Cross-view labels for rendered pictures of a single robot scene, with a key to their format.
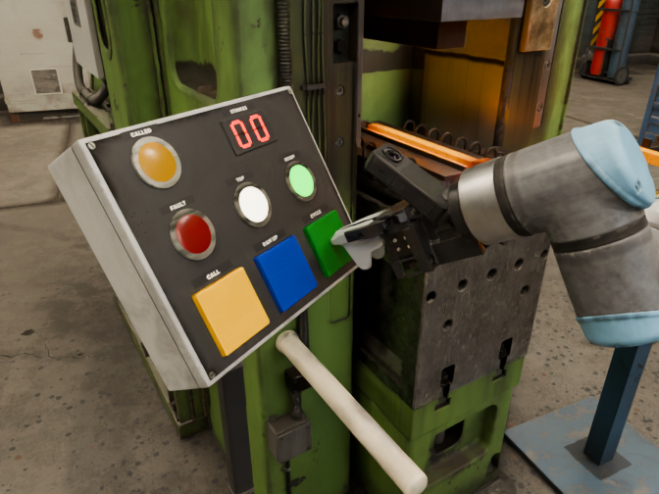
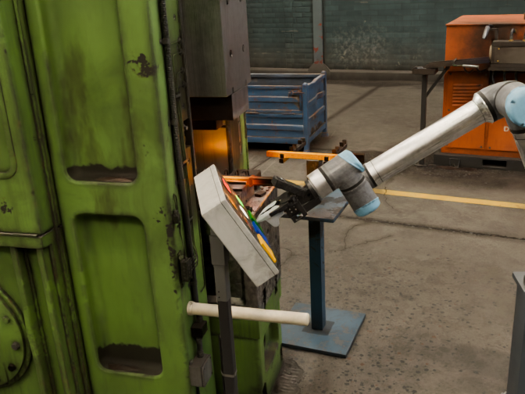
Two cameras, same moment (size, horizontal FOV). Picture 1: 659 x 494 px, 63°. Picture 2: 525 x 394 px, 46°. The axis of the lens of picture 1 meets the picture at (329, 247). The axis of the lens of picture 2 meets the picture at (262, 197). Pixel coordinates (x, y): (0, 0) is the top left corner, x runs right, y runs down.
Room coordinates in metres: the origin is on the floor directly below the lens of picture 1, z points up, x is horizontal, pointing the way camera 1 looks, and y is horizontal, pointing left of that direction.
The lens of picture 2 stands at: (-0.73, 1.21, 1.78)
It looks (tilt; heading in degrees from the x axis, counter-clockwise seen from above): 20 degrees down; 318
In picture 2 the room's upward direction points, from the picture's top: 3 degrees counter-clockwise
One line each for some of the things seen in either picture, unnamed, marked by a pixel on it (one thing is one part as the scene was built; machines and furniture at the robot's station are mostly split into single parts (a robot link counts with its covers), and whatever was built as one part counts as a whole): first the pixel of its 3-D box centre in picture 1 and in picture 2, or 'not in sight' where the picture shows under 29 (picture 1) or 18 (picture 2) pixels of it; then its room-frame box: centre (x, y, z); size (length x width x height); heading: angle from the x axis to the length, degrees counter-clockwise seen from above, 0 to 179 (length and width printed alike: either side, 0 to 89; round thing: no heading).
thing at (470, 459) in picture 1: (396, 387); (213, 335); (1.23, -0.20, 0.23); 0.55 x 0.37 x 0.47; 32
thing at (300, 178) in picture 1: (301, 180); not in sight; (0.69, 0.04, 1.09); 0.05 x 0.03 x 0.04; 122
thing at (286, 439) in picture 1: (288, 434); (200, 369); (0.93, 0.10, 0.36); 0.09 x 0.07 x 0.12; 122
